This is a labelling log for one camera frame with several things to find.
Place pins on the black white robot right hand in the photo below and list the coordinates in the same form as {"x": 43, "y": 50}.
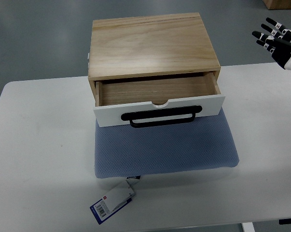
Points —
{"x": 277, "y": 42}

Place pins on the black drawer handle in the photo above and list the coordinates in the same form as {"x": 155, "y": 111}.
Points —
{"x": 160, "y": 113}

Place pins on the white drawer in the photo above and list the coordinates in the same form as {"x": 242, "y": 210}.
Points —
{"x": 118, "y": 96}

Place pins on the wooden drawer cabinet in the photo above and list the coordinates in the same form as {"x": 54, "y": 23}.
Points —
{"x": 150, "y": 46}

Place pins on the cardboard box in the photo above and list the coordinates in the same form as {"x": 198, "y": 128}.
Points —
{"x": 278, "y": 4}

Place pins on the blue grey cushion mat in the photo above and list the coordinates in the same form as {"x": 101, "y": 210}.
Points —
{"x": 124, "y": 151}

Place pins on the black table control panel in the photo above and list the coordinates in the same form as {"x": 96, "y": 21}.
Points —
{"x": 285, "y": 221}

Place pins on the white table leg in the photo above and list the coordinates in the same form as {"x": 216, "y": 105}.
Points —
{"x": 248, "y": 227}

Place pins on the white blue product tag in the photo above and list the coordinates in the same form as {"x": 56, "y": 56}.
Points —
{"x": 111, "y": 202}

